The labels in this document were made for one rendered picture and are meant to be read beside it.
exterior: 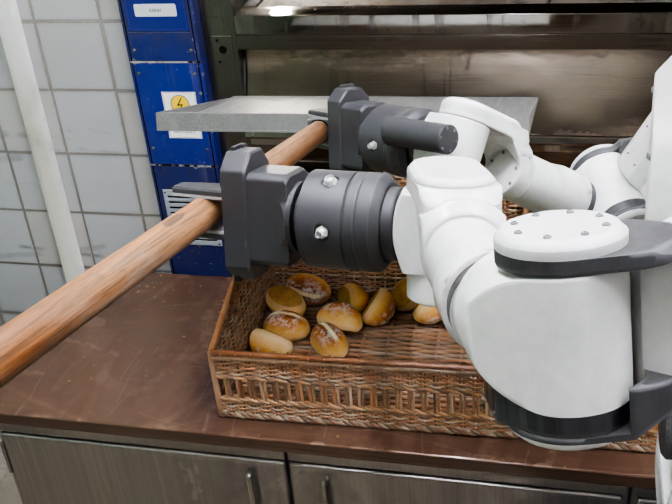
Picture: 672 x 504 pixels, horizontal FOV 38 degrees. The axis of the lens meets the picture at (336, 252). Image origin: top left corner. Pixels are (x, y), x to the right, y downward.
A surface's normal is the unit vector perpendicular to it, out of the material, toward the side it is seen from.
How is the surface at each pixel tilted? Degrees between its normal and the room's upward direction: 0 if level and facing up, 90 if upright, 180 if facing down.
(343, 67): 70
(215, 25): 90
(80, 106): 90
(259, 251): 76
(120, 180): 90
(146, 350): 0
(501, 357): 80
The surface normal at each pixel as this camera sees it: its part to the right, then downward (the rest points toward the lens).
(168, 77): -0.22, 0.52
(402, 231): -0.36, 0.26
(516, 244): -0.64, -0.49
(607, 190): -0.48, -0.50
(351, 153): -0.75, 0.22
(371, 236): 0.40, 0.24
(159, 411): -0.08, -0.85
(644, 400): 0.07, 0.27
